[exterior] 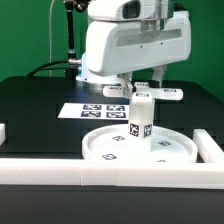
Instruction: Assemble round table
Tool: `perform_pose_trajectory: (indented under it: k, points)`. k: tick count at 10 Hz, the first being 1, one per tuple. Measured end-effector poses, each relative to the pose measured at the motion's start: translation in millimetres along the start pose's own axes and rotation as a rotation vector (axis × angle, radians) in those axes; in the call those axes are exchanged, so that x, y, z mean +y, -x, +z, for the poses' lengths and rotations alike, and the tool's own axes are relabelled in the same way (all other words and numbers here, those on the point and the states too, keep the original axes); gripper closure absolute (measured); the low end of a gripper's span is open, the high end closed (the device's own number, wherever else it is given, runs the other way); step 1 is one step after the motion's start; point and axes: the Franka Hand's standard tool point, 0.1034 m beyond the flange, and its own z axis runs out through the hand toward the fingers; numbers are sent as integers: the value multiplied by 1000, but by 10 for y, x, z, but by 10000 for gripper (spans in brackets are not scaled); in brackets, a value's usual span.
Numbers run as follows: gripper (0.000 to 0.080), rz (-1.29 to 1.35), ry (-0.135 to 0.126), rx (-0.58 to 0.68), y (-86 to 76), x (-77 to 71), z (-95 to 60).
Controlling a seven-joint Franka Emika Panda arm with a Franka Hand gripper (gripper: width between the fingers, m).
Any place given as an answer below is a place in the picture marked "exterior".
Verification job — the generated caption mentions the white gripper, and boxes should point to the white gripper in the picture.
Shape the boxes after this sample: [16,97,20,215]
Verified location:
[86,11,191,99]

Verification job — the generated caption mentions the white cross-shaped table base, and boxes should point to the white cross-shaped table base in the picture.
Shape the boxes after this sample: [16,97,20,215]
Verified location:
[103,82,183,100]

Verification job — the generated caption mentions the white round table top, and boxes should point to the white round table top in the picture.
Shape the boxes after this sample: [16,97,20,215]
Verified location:
[82,124,198,164]

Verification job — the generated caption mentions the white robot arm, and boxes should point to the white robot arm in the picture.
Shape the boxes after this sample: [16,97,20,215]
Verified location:
[85,0,191,97]

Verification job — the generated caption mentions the white marker sheet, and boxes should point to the white marker sheet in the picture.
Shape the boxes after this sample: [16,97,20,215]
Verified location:
[58,103,129,120]

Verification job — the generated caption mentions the white right fence bar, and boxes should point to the white right fence bar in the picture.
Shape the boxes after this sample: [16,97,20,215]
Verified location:
[193,129,224,164]

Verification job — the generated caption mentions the white fence bar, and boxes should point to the white fence bar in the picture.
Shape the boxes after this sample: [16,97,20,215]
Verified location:
[0,158,224,190]
[193,129,224,164]

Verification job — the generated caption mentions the white left fence block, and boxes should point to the white left fence block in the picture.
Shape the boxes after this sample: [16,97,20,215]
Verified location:
[0,123,6,146]

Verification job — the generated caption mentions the white front fence bar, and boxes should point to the white front fence bar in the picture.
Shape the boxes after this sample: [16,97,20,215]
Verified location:
[0,158,224,190]

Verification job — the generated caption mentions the grey hanging cable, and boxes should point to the grey hanging cable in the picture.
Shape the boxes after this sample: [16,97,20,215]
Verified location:
[48,0,58,78]

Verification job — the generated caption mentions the black camera stand pole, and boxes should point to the black camera stand pole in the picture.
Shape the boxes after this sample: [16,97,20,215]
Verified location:
[63,0,91,65]

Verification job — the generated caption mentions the black cables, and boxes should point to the black cables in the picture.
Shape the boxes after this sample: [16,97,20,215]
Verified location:
[26,59,82,78]

